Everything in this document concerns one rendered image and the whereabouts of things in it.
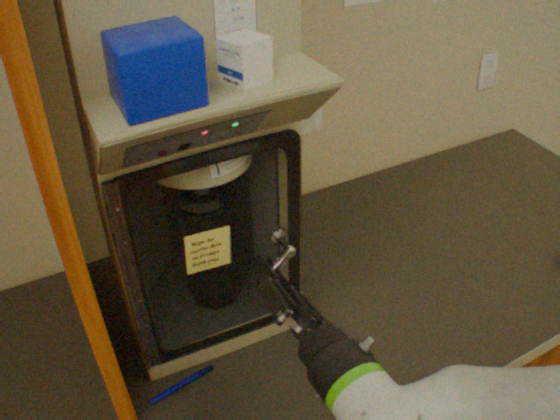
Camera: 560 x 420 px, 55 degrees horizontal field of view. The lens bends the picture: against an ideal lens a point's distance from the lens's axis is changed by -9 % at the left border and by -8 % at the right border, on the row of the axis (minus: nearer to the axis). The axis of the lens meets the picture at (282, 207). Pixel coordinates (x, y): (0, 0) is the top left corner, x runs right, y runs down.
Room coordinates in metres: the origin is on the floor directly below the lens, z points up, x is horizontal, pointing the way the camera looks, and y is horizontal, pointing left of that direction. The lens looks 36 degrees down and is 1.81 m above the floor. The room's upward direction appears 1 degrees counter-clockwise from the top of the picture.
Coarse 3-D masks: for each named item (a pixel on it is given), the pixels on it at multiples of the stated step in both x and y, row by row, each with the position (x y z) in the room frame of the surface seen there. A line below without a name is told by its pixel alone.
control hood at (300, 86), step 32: (288, 64) 0.74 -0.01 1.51; (320, 64) 0.74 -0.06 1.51; (224, 96) 0.64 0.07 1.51; (256, 96) 0.63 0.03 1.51; (288, 96) 0.65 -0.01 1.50; (320, 96) 0.69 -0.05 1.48; (96, 128) 0.57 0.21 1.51; (128, 128) 0.56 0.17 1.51; (160, 128) 0.58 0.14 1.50; (192, 128) 0.61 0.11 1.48; (256, 128) 0.71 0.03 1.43; (96, 160) 0.61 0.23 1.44
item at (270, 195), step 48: (240, 144) 0.73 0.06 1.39; (288, 144) 0.76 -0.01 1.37; (144, 192) 0.66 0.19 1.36; (192, 192) 0.69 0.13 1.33; (240, 192) 0.73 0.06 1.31; (288, 192) 0.76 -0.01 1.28; (144, 240) 0.66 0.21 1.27; (240, 240) 0.72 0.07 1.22; (288, 240) 0.76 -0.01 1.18; (144, 288) 0.65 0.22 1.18; (192, 288) 0.68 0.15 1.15; (240, 288) 0.72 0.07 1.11; (192, 336) 0.68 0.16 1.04
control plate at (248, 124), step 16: (208, 128) 0.63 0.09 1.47; (224, 128) 0.65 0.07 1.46; (240, 128) 0.68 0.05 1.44; (144, 144) 0.59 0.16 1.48; (160, 144) 0.61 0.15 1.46; (176, 144) 0.63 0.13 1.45; (192, 144) 0.66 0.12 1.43; (208, 144) 0.68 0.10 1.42; (128, 160) 0.61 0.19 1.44; (144, 160) 0.64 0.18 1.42
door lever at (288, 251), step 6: (276, 234) 0.75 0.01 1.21; (282, 234) 0.75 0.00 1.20; (276, 240) 0.75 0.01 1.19; (282, 240) 0.73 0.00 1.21; (282, 246) 0.73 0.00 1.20; (288, 246) 0.72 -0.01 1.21; (282, 252) 0.71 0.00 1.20; (288, 252) 0.71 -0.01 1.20; (294, 252) 0.71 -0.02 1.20; (276, 258) 0.71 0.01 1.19; (282, 258) 0.70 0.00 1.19; (288, 258) 0.71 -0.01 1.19; (276, 264) 0.70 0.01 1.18; (282, 264) 0.70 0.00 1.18; (276, 270) 0.70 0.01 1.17; (258, 282) 0.69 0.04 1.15
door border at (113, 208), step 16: (112, 192) 0.64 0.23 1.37; (112, 208) 0.64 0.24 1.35; (128, 240) 0.64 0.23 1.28; (128, 256) 0.64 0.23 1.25; (128, 272) 0.64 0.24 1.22; (128, 288) 0.63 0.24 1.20; (144, 304) 0.64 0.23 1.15; (144, 320) 0.64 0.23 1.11; (144, 336) 0.64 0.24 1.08; (144, 352) 0.63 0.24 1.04
